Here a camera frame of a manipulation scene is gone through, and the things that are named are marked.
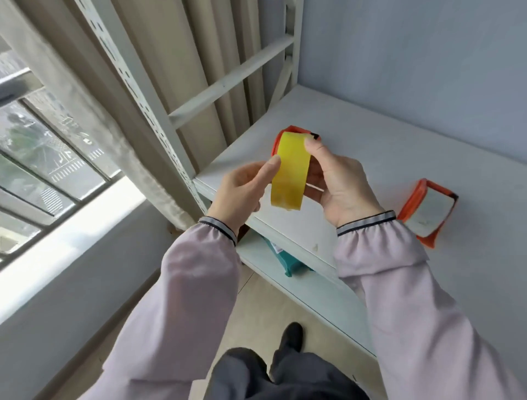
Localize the person's right hand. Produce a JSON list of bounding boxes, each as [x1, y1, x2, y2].
[[303, 135, 386, 228]]

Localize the beige curtain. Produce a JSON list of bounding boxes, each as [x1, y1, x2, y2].
[[12, 0, 290, 231]]

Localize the person's right forearm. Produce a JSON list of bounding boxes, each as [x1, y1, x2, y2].
[[333, 210, 527, 400]]

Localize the person's dark grey trousers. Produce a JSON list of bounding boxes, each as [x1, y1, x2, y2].
[[203, 347, 371, 400]]

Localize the teal box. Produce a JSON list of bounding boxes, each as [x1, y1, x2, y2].
[[263, 236, 316, 278]]

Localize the window with metal frame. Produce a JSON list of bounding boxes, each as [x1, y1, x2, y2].
[[0, 36, 125, 265]]

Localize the yellow tape roll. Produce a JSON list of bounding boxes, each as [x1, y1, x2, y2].
[[270, 131, 313, 211]]

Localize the person's black shoe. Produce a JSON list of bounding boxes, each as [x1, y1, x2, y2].
[[279, 322, 304, 353]]

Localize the person's left forearm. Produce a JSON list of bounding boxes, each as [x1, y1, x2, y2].
[[77, 217, 244, 400]]

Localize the orange packet with white label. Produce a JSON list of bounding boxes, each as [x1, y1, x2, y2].
[[397, 178, 459, 249]]

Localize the white metal shelf rack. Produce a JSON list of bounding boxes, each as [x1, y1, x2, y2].
[[73, 0, 527, 360]]

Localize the person's left hand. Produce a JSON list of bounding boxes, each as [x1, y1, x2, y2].
[[207, 155, 282, 237]]

